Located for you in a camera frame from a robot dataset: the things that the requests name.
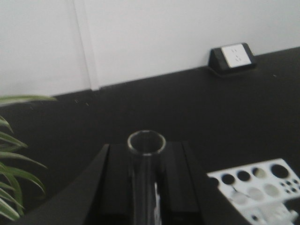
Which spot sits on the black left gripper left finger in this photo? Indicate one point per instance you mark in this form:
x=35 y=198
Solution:
x=98 y=196

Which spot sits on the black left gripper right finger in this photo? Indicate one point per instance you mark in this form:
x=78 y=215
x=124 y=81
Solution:
x=190 y=196

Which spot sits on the short glass test tube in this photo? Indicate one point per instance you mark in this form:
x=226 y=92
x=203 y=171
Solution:
x=146 y=150

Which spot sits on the white test tube rack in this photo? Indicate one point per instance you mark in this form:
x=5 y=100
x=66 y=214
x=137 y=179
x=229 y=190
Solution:
x=260 y=190

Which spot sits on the black and white power socket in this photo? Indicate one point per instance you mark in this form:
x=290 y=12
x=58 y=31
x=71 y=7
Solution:
x=229 y=60

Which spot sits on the white wall conduit strip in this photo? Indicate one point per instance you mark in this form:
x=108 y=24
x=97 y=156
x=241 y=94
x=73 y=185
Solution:
x=86 y=42

